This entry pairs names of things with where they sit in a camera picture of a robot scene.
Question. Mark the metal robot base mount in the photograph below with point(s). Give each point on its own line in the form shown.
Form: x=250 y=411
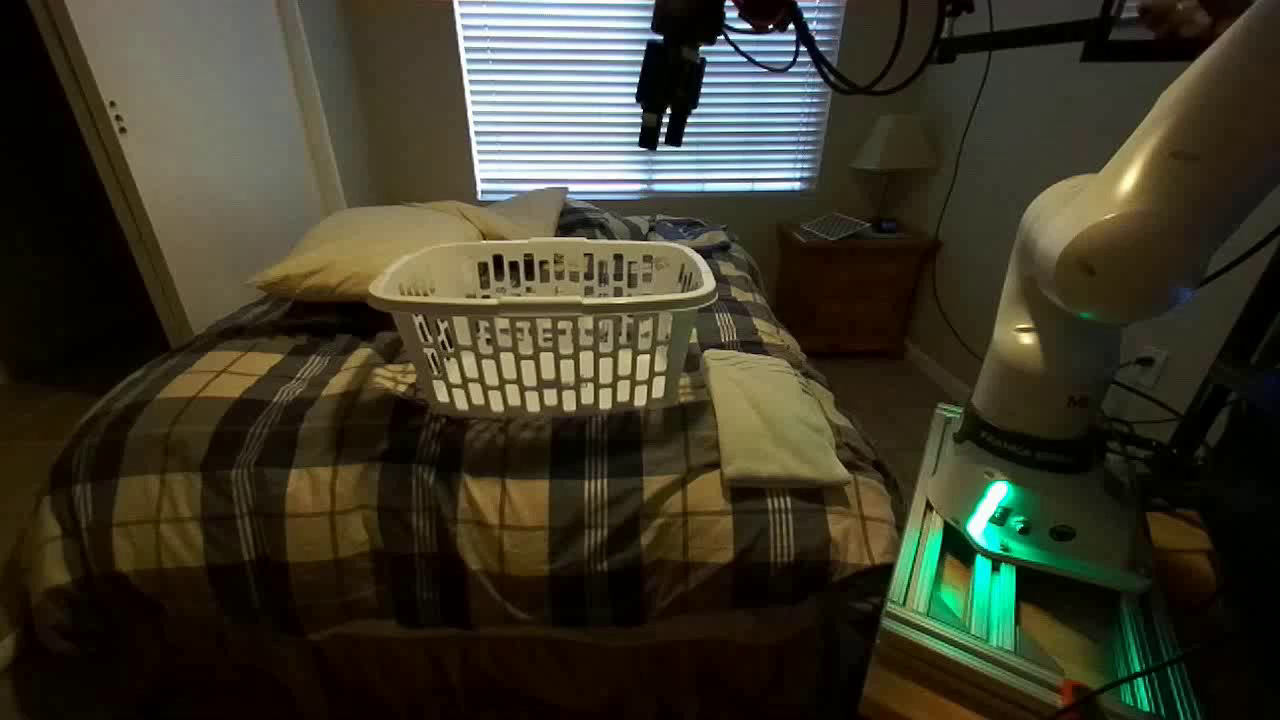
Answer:
x=1026 y=561

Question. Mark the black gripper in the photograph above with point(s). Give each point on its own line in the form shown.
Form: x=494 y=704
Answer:
x=669 y=73

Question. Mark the large beige pillow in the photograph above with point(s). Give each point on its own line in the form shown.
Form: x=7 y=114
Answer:
x=361 y=247

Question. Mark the white plastic laundry basket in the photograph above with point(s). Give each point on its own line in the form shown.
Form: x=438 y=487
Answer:
x=547 y=327

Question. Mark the white closet door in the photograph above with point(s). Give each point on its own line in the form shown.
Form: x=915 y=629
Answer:
x=201 y=146

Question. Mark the black overhead mount bar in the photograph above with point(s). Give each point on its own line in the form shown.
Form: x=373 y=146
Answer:
x=1013 y=33

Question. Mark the plaid bed blanket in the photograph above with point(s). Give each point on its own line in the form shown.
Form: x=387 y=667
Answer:
x=334 y=504

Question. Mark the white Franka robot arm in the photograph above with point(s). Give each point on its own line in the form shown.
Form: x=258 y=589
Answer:
x=1133 y=225

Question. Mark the brown wooden nightstand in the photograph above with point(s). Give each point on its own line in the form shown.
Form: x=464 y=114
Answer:
x=855 y=285

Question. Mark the white window blinds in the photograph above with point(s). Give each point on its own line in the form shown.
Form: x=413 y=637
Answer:
x=573 y=93

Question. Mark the beige table lamp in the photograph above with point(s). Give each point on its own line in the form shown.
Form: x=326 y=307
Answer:
x=892 y=155

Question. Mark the book on nightstand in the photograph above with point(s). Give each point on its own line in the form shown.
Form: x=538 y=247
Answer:
x=838 y=225

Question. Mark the beige towel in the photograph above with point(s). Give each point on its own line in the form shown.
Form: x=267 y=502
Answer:
x=770 y=423

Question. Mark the small beige pillow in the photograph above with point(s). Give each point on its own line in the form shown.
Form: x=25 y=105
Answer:
x=521 y=213

